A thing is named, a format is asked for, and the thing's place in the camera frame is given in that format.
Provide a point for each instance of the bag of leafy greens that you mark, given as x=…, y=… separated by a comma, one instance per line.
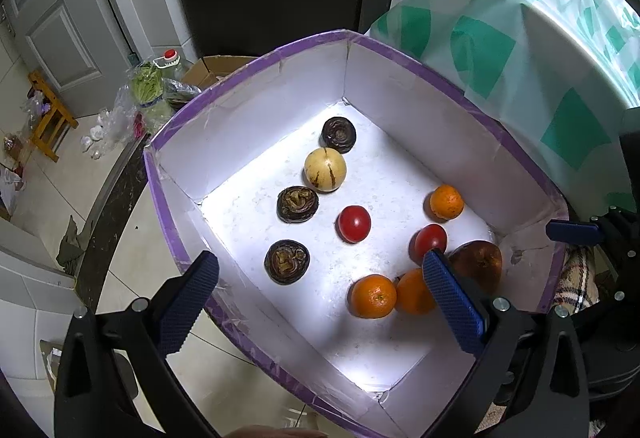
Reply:
x=147, y=83

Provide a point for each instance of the pale yellow striped melon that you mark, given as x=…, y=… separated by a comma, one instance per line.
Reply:
x=325, y=170

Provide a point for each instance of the orange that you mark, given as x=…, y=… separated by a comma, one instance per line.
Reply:
x=446, y=202
x=372, y=296
x=412, y=293

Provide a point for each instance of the bag of dark greens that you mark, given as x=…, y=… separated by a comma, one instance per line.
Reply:
x=181, y=93

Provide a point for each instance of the cardboard box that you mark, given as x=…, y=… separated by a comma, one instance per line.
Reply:
x=215, y=68

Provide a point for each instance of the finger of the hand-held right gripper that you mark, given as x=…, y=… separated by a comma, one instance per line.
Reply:
x=572, y=232

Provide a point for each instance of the green white checked cloth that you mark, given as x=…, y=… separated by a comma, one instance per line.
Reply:
x=500, y=43

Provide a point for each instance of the dark brown round fruit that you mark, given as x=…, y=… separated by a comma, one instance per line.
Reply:
x=339, y=134
x=286, y=262
x=297, y=204

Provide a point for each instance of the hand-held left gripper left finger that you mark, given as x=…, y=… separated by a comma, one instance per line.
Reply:
x=192, y=298

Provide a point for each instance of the reddish brown round fruit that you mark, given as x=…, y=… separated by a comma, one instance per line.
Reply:
x=477, y=265

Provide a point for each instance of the grey green rag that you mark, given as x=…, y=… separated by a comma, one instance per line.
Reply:
x=70, y=243

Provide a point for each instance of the red-capped clear bottle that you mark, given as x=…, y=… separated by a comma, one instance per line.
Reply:
x=169, y=62

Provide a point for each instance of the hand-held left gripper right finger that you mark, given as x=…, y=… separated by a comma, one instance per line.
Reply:
x=455, y=303

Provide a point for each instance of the red tomato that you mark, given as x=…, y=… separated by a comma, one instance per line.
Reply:
x=429, y=240
x=354, y=224

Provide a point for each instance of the clear plastic bag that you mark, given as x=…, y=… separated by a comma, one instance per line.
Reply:
x=35, y=106

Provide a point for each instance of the wooden stool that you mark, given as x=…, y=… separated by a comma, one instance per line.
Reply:
x=50, y=116

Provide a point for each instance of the brown food bag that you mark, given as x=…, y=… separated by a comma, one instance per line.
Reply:
x=12, y=146

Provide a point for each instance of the purple-rimmed white box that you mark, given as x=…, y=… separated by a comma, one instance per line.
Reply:
x=390, y=168

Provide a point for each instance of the white cabinet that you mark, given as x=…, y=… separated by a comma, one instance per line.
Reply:
x=30, y=298

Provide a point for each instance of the plaid cloth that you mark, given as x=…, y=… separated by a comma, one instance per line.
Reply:
x=580, y=278

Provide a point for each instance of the crumpled clear plastic bags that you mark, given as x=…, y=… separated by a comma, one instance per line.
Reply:
x=115, y=123

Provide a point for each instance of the white panelled door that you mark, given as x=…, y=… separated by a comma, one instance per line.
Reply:
x=60, y=18

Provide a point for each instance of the white plastic bag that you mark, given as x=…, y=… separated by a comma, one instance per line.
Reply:
x=10, y=185

